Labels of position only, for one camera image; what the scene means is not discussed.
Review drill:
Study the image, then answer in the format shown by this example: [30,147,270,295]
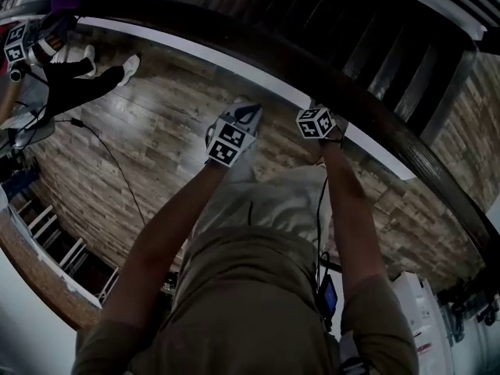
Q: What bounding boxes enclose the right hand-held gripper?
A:
[295,106,338,140]

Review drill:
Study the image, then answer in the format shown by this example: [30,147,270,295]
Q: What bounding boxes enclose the dark wooden staircase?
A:
[173,0,480,142]

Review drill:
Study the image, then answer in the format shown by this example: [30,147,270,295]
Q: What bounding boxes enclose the person's left forearm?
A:
[99,161,228,330]

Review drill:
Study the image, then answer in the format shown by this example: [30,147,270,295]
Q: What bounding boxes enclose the black floor cable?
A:
[69,117,148,228]

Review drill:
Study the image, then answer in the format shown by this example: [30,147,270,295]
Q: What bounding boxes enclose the black waist device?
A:
[316,273,339,322]

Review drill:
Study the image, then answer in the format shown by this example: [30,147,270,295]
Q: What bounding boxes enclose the brown curved wooden ledge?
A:
[0,212,103,331]

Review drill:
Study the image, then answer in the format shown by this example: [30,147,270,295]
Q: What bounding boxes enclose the person's light trousers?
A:
[190,152,333,249]

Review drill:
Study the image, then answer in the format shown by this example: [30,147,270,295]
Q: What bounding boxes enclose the dark wooden handrail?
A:
[0,0,499,259]

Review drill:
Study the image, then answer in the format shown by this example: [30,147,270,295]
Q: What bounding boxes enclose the white cardboard box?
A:
[390,271,450,366]

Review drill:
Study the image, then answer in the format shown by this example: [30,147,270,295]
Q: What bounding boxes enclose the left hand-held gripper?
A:
[205,102,262,167]

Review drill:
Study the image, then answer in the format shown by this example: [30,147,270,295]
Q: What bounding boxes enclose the dark wooden stair banister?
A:
[405,0,500,54]

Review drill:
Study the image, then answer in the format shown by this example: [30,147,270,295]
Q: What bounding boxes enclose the person's right forearm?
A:
[318,137,391,316]

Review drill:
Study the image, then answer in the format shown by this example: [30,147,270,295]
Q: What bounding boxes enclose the white metal rack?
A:
[7,199,118,308]

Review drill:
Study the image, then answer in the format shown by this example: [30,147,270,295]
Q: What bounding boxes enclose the person's olive shirt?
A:
[72,224,421,375]

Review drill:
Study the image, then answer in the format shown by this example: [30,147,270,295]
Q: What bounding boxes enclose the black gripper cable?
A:
[314,173,330,277]

